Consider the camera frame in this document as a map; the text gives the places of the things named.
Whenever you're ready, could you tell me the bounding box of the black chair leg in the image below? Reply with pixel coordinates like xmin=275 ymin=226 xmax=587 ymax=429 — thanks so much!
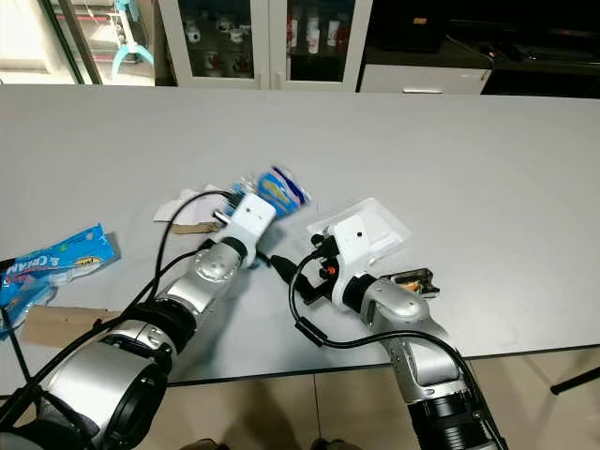
xmin=551 ymin=366 xmax=600 ymax=396

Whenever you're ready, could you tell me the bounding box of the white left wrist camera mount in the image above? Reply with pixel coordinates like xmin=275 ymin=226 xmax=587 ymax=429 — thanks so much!
xmin=225 ymin=192 xmax=279 ymax=249

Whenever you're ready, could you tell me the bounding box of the clear plastic tray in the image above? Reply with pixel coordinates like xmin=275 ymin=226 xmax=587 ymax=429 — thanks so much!
xmin=307 ymin=197 xmax=413 ymax=263

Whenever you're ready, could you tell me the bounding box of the flat brown cardboard sheet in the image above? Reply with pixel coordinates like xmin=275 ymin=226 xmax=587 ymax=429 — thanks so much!
xmin=21 ymin=305 xmax=142 ymax=350

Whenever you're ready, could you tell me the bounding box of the white crumpled tissue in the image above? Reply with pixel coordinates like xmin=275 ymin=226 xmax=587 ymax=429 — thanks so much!
xmin=153 ymin=187 xmax=226 ymax=226

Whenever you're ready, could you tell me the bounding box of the white drawer unit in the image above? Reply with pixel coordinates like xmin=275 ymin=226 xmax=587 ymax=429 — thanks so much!
xmin=358 ymin=64 xmax=493 ymax=95

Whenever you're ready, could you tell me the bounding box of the glass sliding door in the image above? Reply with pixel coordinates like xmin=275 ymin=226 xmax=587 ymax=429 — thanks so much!
xmin=0 ymin=0 xmax=162 ymax=88

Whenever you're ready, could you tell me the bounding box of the white glass door cabinet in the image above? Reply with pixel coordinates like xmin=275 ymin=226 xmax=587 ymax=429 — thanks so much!
xmin=157 ymin=0 xmax=376 ymax=93

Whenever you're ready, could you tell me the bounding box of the small brown cardboard strip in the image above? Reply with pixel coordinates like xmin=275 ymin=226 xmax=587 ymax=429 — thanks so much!
xmin=171 ymin=221 xmax=217 ymax=235

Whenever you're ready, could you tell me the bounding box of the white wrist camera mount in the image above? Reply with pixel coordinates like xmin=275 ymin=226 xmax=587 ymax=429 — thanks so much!
xmin=225 ymin=192 xmax=279 ymax=249
xmin=328 ymin=216 xmax=383 ymax=312

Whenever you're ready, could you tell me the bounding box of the torn blue wrapper piece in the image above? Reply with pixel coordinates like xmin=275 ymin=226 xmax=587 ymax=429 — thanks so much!
xmin=0 ymin=281 xmax=50 ymax=340

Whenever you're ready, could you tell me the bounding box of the black counter unit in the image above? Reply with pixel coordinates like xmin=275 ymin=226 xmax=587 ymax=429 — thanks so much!
xmin=361 ymin=0 xmax=600 ymax=99

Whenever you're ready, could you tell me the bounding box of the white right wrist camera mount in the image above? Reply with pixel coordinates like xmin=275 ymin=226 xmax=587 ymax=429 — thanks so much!
xmin=328 ymin=216 xmax=383 ymax=312

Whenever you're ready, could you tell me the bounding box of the large blue cream biscuit bag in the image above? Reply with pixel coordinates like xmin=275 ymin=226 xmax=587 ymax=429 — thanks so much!
xmin=0 ymin=223 xmax=119 ymax=310

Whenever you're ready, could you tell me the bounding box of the small blue snack bag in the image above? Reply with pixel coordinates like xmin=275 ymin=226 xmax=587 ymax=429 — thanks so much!
xmin=258 ymin=166 xmax=310 ymax=212

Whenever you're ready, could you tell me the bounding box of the thin black rod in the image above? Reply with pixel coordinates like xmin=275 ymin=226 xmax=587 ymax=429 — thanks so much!
xmin=1 ymin=305 xmax=35 ymax=376

